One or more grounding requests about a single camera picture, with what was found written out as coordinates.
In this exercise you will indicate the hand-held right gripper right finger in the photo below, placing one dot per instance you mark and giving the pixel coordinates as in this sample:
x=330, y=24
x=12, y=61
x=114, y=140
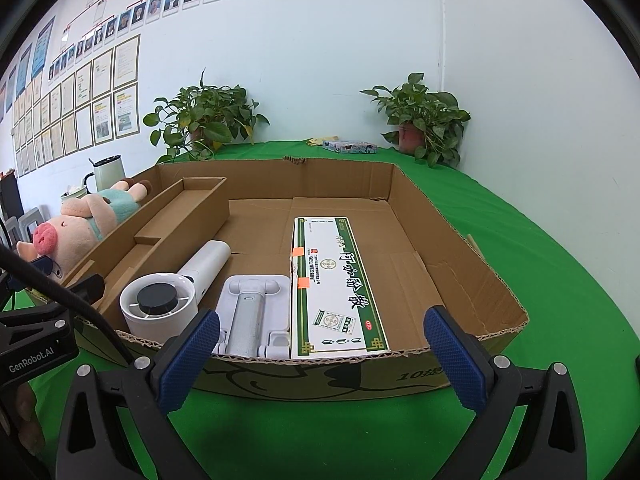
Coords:
x=455, y=360

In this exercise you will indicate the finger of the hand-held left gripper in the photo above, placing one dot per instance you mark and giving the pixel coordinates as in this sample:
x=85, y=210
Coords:
x=42, y=266
x=85, y=287

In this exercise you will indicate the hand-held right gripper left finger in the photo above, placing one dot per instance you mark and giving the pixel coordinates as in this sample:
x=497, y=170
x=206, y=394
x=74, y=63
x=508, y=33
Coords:
x=187, y=360

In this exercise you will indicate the pink pig plush toy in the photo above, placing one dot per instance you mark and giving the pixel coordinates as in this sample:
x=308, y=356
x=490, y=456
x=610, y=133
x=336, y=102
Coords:
x=75, y=225

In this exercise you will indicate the white folding phone stand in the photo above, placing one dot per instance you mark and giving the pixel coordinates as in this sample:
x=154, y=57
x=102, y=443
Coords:
x=250, y=310

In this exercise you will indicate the white handheld fan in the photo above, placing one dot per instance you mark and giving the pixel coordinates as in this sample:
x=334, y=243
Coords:
x=210, y=260

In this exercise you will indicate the small cardboard tray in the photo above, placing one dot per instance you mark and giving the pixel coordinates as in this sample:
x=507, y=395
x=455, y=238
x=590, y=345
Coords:
x=165, y=220

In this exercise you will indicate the white and green medicine box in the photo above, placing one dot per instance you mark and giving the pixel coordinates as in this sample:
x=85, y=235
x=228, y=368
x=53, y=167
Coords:
x=340, y=280

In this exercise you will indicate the large cardboard box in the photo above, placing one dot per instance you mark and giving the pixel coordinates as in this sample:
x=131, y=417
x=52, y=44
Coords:
x=325, y=180

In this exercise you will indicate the person's left hand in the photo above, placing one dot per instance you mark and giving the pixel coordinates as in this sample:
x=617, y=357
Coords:
x=30, y=420

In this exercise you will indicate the grey plastic stool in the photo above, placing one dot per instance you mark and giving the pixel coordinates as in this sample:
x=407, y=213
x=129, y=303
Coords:
x=30, y=220

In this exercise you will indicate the black panel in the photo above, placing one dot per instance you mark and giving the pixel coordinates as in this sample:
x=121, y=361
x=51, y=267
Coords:
x=10, y=195

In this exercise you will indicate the leaf-patterned paper cup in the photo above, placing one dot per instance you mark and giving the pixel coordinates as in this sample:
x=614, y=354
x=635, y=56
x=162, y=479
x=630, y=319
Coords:
x=75, y=194

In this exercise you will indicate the green tablecloth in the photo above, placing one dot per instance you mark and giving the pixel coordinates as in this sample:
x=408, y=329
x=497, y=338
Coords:
x=525, y=240

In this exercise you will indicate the bushy potted pothos plant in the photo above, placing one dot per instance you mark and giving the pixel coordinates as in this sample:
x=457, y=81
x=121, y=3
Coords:
x=205, y=110

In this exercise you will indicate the blue tissue pack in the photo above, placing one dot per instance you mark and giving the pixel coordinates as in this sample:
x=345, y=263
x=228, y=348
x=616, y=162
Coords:
x=350, y=147

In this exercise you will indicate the potted plant in red pot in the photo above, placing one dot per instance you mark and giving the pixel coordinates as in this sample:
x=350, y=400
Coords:
x=420, y=110

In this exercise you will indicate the yellow packet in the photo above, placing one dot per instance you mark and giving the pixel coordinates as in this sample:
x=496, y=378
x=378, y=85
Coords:
x=320, y=142

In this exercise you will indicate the wall of framed documents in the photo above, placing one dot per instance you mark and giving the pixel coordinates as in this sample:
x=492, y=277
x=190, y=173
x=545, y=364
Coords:
x=100, y=110

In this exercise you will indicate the row of blue-framed wall boards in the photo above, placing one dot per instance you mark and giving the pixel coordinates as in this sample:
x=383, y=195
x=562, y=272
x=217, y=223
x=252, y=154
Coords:
x=42, y=45

